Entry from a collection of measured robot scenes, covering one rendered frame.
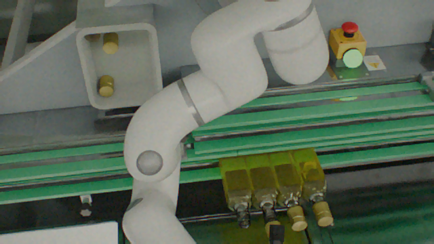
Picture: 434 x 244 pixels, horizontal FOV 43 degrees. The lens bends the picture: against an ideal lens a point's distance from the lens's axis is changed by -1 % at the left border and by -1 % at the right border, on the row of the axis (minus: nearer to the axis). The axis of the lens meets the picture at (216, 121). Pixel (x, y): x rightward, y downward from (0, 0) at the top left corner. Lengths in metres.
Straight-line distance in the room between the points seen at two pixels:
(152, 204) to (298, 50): 0.34
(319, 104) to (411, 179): 0.41
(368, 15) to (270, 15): 0.62
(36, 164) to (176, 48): 0.43
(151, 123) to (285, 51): 0.24
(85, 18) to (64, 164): 0.34
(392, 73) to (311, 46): 0.55
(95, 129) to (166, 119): 0.52
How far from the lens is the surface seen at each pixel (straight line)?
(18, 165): 1.36
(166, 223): 0.92
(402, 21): 1.46
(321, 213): 1.22
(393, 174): 1.58
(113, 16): 1.24
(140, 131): 0.86
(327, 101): 1.31
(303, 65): 0.88
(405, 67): 1.42
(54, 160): 1.34
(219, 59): 0.83
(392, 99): 1.34
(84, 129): 1.37
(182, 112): 0.87
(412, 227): 1.48
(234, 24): 0.83
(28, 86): 1.42
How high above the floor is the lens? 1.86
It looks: 47 degrees down
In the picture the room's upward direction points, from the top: 168 degrees clockwise
